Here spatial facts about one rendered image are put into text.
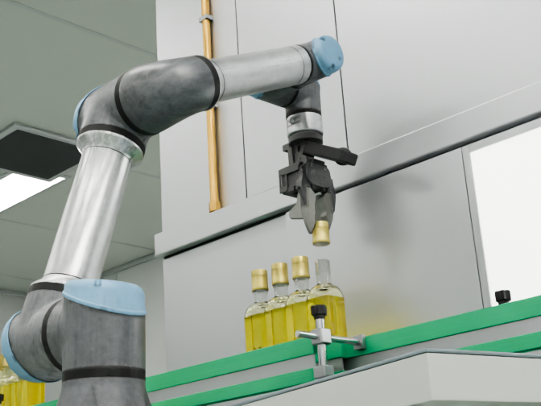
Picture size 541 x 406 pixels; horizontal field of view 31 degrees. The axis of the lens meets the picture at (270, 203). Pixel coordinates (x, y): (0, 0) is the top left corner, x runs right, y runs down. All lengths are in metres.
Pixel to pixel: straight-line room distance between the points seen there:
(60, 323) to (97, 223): 0.22
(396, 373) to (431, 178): 1.26
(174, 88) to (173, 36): 1.12
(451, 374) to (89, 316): 0.77
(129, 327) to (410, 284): 0.71
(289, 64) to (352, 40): 0.43
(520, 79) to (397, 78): 0.30
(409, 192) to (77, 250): 0.72
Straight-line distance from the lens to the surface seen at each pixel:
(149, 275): 7.42
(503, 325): 1.59
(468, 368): 0.68
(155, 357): 7.24
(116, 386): 1.34
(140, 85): 1.58
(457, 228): 1.85
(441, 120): 1.94
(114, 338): 1.35
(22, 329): 1.49
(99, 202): 1.57
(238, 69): 1.68
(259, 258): 2.23
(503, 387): 0.70
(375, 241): 1.97
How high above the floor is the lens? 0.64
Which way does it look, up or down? 19 degrees up
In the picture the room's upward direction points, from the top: 4 degrees counter-clockwise
